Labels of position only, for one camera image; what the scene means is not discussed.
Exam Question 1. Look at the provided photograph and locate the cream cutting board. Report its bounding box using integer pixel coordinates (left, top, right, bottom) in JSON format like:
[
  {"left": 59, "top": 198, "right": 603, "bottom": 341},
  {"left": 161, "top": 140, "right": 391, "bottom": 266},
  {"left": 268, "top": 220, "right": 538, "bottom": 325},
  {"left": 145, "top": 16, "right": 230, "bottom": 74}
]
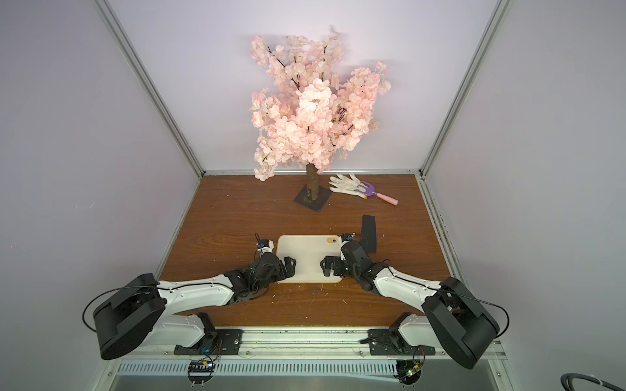
[{"left": 276, "top": 235, "right": 342, "bottom": 284}]

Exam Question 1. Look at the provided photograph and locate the black cleaver knife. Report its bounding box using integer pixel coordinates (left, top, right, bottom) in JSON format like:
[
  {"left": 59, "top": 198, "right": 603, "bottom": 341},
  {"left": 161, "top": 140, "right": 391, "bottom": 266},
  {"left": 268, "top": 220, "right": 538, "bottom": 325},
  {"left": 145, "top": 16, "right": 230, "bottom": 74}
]
[{"left": 360, "top": 215, "right": 378, "bottom": 253}]

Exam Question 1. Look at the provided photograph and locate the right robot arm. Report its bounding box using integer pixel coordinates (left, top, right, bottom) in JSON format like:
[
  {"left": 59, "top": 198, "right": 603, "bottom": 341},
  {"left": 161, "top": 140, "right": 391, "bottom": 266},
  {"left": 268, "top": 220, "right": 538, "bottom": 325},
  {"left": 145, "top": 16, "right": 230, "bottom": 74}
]
[{"left": 320, "top": 240, "right": 510, "bottom": 369}]

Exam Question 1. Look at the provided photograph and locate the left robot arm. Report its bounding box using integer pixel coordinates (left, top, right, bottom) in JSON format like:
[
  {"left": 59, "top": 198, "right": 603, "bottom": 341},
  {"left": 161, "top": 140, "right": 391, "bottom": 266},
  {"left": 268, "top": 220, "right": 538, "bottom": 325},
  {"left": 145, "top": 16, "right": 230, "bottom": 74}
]
[{"left": 93, "top": 252, "right": 297, "bottom": 360}]

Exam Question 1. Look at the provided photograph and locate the right circuit board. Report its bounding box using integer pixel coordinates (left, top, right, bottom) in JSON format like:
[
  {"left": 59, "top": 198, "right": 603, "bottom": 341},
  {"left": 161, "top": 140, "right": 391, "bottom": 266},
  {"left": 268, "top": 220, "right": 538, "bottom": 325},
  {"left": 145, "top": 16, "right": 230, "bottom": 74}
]
[{"left": 395, "top": 360, "right": 423, "bottom": 385}]

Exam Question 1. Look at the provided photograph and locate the circuit board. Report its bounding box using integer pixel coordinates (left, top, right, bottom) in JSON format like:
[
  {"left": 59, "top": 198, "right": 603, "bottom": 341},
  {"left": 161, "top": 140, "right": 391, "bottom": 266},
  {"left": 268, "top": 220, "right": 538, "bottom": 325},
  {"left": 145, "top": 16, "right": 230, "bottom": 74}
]
[
  {"left": 395, "top": 360, "right": 423, "bottom": 385},
  {"left": 187, "top": 359, "right": 217, "bottom": 387}
]

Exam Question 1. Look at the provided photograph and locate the left circuit board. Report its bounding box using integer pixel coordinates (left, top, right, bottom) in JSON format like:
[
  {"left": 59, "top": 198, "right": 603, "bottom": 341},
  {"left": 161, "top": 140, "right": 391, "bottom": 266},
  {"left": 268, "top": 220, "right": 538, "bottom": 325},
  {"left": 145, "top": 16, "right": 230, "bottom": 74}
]
[{"left": 187, "top": 359, "right": 217, "bottom": 387}]

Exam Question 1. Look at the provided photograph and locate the purple pink garden rake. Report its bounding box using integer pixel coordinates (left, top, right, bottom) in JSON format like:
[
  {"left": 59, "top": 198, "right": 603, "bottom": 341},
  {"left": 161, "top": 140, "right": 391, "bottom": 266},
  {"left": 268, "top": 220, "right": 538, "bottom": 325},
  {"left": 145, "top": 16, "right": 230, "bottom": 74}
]
[{"left": 360, "top": 181, "right": 399, "bottom": 206}]

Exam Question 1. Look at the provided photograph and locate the white work glove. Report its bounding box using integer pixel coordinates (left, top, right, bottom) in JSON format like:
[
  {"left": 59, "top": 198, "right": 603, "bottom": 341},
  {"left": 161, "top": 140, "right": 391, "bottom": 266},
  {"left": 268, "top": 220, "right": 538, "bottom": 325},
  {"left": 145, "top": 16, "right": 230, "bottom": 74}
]
[{"left": 329, "top": 174, "right": 367, "bottom": 199}]

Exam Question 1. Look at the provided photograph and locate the pink cherry blossom tree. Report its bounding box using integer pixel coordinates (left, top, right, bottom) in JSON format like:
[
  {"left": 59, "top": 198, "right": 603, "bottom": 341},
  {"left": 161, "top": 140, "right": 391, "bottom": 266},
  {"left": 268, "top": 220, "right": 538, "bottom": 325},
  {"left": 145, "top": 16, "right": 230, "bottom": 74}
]
[{"left": 250, "top": 29, "right": 391, "bottom": 212}]

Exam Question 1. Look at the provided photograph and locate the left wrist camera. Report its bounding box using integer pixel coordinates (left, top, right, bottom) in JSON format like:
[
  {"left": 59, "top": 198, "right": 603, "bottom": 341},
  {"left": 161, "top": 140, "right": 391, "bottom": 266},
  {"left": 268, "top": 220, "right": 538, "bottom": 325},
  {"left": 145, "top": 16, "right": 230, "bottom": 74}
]
[{"left": 257, "top": 239, "right": 275, "bottom": 254}]

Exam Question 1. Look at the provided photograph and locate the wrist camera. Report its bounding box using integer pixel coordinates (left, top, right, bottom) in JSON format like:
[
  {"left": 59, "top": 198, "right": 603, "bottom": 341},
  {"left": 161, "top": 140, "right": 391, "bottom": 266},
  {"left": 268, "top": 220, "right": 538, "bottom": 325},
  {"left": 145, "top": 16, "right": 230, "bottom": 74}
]
[
  {"left": 257, "top": 239, "right": 275, "bottom": 254},
  {"left": 341, "top": 233, "right": 354, "bottom": 244}
]

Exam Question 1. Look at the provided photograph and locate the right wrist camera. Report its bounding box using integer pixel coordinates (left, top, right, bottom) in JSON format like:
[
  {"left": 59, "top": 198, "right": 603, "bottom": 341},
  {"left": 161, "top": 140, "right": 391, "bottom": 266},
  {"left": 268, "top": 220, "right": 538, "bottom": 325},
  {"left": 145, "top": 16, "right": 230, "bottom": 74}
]
[{"left": 341, "top": 233, "right": 354, "bottom": 244}]

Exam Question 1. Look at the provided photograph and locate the aluminium front rail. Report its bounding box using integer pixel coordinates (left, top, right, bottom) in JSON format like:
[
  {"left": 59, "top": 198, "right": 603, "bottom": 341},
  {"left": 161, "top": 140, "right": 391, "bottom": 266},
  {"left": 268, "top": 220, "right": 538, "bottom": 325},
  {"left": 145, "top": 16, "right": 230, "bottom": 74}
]
[{"left": 120, "top": 317, "right": 451, "bottom": 358}]

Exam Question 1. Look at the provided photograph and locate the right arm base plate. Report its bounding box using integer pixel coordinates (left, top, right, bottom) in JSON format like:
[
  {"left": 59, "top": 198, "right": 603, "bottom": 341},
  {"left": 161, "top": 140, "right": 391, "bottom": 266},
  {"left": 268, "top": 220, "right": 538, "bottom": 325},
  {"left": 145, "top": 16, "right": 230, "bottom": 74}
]
[{"left": 360, "top": 328, "right": 435, "bottom": 356}]

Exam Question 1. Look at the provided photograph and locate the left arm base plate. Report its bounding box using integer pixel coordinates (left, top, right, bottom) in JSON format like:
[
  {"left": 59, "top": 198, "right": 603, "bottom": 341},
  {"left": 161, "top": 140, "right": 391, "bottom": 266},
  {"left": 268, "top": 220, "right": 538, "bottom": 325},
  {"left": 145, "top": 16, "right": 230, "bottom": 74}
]
[{"left": 174, "top": 328, "right": 244, "bottom": 356}]

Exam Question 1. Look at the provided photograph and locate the black cable bottom right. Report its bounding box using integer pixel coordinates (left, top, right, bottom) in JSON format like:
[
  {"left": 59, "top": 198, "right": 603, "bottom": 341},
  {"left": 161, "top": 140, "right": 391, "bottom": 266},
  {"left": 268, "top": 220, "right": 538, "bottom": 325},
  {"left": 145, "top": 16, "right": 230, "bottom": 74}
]
[{"left": 560, "top": 373, "right": 626, "bottom": 391}]

